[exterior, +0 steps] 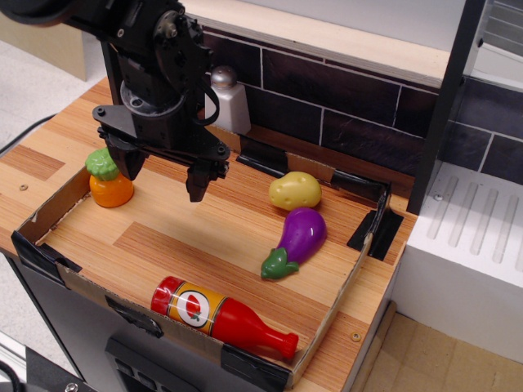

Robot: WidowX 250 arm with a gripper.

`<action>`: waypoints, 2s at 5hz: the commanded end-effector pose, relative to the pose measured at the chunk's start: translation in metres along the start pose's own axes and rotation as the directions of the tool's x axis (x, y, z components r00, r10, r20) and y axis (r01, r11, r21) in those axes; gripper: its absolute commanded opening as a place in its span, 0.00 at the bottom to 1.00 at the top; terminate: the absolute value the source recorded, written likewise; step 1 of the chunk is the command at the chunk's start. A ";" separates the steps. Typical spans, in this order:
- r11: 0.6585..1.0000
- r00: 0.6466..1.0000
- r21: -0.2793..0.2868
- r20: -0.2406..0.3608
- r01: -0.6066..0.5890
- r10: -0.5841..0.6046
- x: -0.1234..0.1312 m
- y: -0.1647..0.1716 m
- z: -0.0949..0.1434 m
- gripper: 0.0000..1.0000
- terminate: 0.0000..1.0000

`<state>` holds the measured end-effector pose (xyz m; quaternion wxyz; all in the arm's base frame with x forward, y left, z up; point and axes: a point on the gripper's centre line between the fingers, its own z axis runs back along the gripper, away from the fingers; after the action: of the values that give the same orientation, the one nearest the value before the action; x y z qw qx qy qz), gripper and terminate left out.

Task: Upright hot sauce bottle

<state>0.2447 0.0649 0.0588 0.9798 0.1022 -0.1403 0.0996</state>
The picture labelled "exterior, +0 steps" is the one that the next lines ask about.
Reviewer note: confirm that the white salt shaker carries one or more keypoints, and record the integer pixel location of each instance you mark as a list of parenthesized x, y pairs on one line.
[(233, 113)]

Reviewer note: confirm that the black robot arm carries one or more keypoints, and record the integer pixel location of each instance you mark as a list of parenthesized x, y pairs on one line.
[(156, 62)]

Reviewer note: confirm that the white dish drying rack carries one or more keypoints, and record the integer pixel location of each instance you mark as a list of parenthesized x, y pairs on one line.
[(461, 272)]

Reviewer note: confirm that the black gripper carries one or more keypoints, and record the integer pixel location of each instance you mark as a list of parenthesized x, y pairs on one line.
[(132, 134)]

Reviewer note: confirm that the orange toy carrot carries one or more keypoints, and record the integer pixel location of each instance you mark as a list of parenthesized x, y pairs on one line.
[(108, 186)]

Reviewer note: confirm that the black vertical post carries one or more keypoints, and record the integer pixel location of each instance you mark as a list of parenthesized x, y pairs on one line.
[(462, 58)]

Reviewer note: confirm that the purple toy eggplant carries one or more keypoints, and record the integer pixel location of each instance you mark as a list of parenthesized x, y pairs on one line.
[(304, 233)]

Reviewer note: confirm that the yellow toy potato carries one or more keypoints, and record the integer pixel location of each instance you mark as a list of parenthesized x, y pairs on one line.
[(295, 189)]

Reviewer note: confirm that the cardboard fence with black tape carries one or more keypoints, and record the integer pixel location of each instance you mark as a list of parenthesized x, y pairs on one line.
[(93, 272)]

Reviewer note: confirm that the red hot sauce bottle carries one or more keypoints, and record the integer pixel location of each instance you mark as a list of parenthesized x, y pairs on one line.
[(219, 316)]

